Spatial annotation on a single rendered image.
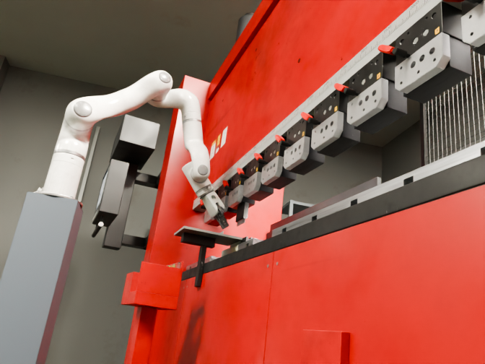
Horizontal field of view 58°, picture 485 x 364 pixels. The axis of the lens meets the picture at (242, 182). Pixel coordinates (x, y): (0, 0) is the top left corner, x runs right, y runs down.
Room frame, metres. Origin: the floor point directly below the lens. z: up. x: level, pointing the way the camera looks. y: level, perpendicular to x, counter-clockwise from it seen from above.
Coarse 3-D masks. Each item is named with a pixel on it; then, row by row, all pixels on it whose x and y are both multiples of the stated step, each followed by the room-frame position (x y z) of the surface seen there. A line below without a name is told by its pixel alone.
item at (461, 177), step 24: (456, 168) 0.61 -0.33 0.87; (480, 168) 0.57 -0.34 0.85; (408, 192) 0.71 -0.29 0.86; (432, 192) 0.66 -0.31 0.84; (456, 192) 0.62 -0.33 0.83; (336, 216) 0.92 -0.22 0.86; (360, 216) 0.84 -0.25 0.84; (264, 240) 1.29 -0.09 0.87; (288, 240) 1.14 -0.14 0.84; (216, 264) 1.72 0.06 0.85
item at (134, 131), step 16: (128, 128) 2.71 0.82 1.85; (144, 128) 2.75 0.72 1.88; (128, 144) 2.76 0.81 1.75; (144, 144) 2.76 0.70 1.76; (128, 160) 3.07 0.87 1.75; (144, 160) 3.02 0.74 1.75; (128, 176) 3.12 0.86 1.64; (128, 192) 3.13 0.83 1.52; (128, 208) 3.14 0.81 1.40; (112, 224) 3.10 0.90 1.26; (112, 240) 3.11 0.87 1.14
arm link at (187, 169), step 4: (188, 164) 1.81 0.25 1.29; (184, 168) 1.83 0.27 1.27; (188, 168) 1.82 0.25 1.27; (192, 168) 1.81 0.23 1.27; (184, 172) 1.84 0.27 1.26; (188, 172) 1.82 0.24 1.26; (188, 176) 1.83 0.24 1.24; (188, 180) 1.85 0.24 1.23; (192, 180) 1.82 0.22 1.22; (208, 180) 1.85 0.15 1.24; (192, 184) 1.85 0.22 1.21; (196, 184) 1.83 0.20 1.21; (200, 184) 1.83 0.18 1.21; (204, 184) 1.83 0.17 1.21; (208, 184) 1.84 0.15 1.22; (196, 188) 1.85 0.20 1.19; (200, 188) 1.84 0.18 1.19
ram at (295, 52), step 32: (288, 0) 1.58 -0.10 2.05; (320, 0) 1.29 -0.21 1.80; (352, 0) 1.09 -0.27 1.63; (384, 0) 0.94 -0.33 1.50; (416, 0) 0.83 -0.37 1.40; (288, 32) 1.54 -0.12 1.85; (320, 32) 1.27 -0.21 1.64; (352, 32) 1.08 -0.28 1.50; (256, 64) 1.88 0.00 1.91; (288, 64) 1.51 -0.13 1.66; (320, 64) 1.26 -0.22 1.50; (224, 96) 2.38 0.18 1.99; (256, 96) 1.83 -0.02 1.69; (288, 96) 1.48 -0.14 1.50; (320, 96) 1.24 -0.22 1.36; (224, 128) 2.28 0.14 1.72; (256, 128) 1.78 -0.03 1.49; (288, 128) 1.46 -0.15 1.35; (224, 160) 2.19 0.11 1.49
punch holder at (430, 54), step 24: (432, 24) 0.78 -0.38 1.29; (456, 24) 0.77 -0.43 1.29; (408, 48) 0.85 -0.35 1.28; (432, 48) 0.78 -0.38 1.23; (456, 48) 0.77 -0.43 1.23; (408, 72) 0.85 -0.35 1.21; (432, 72) 0.79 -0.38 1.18; (456, 72) 0.78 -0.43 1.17; (408, 96) 0.90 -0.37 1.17; (432, 96) 0.88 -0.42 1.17
